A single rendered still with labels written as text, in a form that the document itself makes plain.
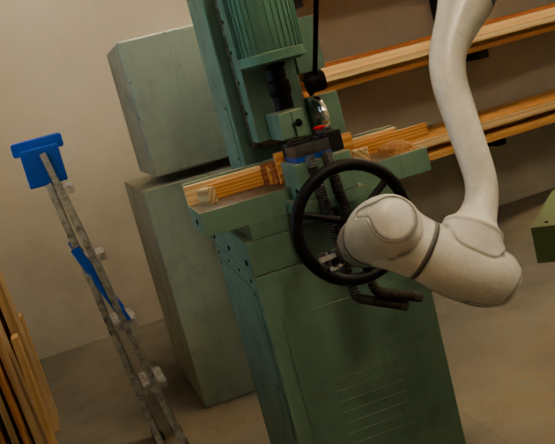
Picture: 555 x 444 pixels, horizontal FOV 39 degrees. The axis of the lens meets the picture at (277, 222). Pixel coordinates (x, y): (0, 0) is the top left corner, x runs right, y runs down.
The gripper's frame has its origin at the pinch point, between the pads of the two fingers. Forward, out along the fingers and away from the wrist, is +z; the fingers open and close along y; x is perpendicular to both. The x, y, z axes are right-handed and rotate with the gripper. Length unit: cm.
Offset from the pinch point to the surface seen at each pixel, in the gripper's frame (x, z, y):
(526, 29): -106, 223, -207
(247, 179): -31, 42, 3
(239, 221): -18.6, 30.3, 11.0
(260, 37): -60, 25, -8
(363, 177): -19.9, 29.8, -22.0
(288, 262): -6.1, 34.8, 1.9
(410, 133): -30, 43, -43
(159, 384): 12, 122, 40
